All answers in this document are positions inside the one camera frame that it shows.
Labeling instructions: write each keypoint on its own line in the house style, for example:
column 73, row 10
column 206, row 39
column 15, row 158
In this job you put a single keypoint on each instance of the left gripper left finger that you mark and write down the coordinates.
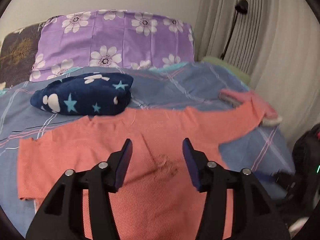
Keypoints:
column 60, row 215

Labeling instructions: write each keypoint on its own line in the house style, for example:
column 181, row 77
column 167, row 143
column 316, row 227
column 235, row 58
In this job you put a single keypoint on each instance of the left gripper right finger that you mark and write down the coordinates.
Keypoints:
column 255, row 216

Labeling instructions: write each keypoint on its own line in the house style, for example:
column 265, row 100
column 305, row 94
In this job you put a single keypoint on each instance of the coral knit sweater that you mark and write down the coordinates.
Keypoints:
column 157, row 200

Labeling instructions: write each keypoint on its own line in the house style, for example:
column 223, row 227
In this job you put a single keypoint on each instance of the blue plaid bed sheet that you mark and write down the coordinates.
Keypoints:
column 195, row 84

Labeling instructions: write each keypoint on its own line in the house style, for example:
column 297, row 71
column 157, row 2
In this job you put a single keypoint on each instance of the navy star fleece garment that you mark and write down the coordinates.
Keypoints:
column 85, row 94

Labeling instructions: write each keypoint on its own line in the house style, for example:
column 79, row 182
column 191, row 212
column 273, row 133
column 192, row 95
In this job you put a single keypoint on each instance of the green mattress pad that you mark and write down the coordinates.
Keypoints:
column 245, row 78

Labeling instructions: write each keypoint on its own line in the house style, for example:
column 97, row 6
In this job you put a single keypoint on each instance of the dark floral pillow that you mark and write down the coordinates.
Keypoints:
column 18, row 52

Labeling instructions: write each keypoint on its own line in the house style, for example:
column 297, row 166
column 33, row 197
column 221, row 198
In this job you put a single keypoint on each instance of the beige curtain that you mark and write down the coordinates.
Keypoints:
column 277, row 45

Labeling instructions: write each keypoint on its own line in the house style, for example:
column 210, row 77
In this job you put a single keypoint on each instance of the purple floral pillow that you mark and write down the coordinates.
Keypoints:
column 111, row 39

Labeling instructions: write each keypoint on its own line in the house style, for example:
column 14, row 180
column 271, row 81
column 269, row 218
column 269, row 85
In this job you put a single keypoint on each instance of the black floor lamp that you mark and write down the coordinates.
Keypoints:
column 240, row 8

